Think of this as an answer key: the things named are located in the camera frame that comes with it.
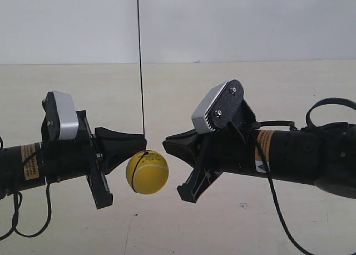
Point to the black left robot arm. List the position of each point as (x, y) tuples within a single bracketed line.
[(22, 168)]

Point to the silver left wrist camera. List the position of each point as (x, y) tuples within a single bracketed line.
[(60, 115)]

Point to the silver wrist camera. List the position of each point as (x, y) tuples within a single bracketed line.
[(218, 107), (60, 115)]

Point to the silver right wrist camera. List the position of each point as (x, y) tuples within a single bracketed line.
[(218, 107)]

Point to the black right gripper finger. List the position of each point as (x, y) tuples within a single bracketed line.
[(187, 155), (182, 144)]

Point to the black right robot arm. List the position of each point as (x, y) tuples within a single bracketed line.
[(320, 156)]

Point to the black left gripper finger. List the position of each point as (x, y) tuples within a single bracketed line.
[(114, 159), (118, 143)]

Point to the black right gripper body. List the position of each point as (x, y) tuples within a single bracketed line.
[(228, 150)]

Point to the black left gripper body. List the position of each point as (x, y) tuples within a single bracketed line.
[(69, 159)]

